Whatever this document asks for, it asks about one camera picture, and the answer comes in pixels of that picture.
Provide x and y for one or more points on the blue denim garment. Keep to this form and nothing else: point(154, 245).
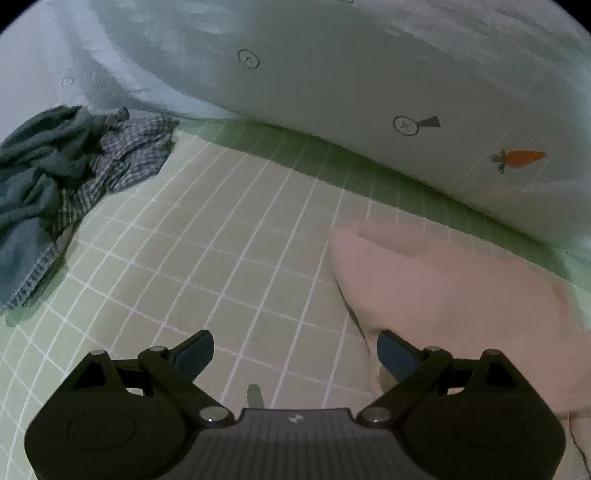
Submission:
point(32, 184)

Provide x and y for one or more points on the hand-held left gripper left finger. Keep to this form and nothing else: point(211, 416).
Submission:
point(196, 350)

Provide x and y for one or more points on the green grid bed sheet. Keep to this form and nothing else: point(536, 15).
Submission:
point(207, 240)

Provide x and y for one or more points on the carrot print quilt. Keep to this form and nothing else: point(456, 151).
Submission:
point(346, 69)

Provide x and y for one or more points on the beige garment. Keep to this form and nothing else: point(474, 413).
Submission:
point(461, 290)

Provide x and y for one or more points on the blue plaid shirt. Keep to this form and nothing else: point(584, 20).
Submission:
point(134, 152)

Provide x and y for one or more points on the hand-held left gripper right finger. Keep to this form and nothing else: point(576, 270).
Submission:
point(395, 353)

